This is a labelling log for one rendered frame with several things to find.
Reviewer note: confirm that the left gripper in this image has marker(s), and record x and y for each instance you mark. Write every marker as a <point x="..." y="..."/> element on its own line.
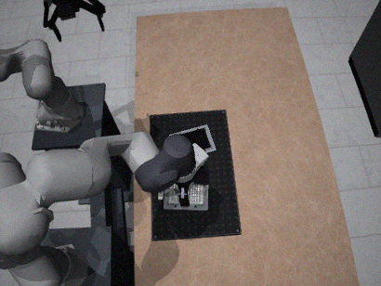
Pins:
<point x="96" y="8"/>

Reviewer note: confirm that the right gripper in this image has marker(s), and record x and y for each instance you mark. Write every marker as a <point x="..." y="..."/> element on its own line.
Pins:
<point x="183" y="195"/>

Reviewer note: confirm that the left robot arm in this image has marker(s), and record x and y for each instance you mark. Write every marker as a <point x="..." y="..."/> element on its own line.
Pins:
<point x="58" y="109"/>

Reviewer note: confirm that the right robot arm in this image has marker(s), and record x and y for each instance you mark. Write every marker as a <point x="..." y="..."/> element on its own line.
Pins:
<point x="62" y="175"/>

